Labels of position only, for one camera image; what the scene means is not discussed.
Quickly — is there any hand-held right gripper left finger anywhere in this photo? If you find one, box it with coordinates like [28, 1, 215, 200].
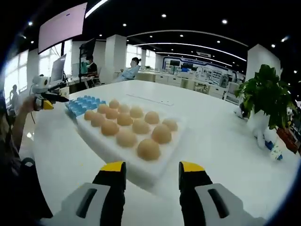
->
[53, 161, 127, 226]

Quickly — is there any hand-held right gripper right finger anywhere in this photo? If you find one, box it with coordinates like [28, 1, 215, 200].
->
[178, 161, 266, 226]

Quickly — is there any blue egg tray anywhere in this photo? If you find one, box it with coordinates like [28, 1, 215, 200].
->
[64, 95, 106, 118]

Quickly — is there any cluster of brown eggs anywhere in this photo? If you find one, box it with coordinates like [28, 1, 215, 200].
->
[84, 98, 179, 162]

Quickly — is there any person's left hand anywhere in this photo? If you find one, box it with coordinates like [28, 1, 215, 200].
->
[23, 96, 35, 114]

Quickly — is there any computer monitor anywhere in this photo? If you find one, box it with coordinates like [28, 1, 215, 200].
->
[50, 53, 67, 83]

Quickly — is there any white foam board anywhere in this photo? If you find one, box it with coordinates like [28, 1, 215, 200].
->
[74, 100, 190, 196]

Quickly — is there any white blue packet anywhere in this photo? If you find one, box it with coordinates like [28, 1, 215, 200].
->
[264, 139, 284, 161]

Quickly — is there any white cabinet row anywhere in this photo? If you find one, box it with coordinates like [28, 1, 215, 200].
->
[138, 70, 236, 101]

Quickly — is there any brown box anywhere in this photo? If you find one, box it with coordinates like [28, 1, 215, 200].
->
[276, 127, 301, 154]

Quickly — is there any green plant in white pot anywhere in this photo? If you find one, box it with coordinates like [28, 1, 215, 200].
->
[234, 64, 297, 148]

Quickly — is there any black camera stand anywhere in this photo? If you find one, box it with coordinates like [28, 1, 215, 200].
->
[79, 39, 97, 89]

